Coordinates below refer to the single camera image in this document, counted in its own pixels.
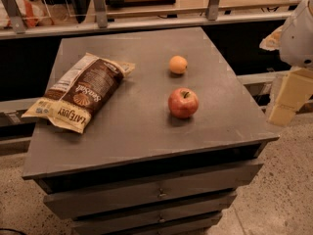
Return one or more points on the orange fruit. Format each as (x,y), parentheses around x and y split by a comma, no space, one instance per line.
(178,64)

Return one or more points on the brown chip bag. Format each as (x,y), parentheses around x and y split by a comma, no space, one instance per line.
(80,93)

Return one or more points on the drawer knob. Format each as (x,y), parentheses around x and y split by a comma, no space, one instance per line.
(161,193)
(161,219)

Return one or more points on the grey drawer cabinet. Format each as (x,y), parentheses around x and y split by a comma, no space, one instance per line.
(106,179)

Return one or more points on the metal railing frame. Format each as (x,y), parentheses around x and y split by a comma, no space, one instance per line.
(60,19)

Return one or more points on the top drawer knob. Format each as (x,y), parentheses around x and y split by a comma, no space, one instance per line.
(161,193)

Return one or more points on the orange white bag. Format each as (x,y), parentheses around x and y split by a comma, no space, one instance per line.
(31,14)

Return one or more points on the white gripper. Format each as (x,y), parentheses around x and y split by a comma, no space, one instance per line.
(297,39)

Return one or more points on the lower drawer knob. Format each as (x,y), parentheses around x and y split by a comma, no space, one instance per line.
(161,219)

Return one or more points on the red apple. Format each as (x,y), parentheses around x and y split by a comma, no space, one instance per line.
(183,103)

